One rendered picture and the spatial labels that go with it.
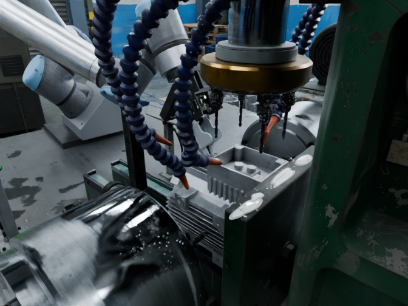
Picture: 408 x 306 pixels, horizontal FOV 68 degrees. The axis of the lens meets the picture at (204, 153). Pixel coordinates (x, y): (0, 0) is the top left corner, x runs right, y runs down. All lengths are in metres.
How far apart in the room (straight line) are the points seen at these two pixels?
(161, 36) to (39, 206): 0.73
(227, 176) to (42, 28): 0.60
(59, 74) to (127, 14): 6.62
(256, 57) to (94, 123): 1.16
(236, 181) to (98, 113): 1.07
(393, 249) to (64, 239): 0.36
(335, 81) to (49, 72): 1.39
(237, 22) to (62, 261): 0.39
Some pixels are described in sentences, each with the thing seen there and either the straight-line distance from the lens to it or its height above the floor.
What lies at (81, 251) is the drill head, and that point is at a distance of 0.40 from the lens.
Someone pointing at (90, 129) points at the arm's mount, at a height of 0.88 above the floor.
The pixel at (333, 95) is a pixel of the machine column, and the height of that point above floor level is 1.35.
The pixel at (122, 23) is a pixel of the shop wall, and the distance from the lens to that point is 8.05.
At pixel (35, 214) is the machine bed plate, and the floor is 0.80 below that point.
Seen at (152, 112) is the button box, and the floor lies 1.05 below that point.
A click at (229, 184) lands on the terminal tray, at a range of 0.57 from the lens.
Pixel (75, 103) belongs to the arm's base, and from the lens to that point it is 1.59.
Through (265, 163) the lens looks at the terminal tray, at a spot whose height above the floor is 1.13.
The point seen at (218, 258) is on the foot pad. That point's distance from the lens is 0.62.
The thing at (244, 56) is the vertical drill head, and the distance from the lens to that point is 0.46.
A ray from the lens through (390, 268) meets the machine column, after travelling 0.34.
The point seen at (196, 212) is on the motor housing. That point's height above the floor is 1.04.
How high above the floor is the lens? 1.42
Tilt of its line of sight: 27 degrees down
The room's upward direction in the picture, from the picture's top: straight up
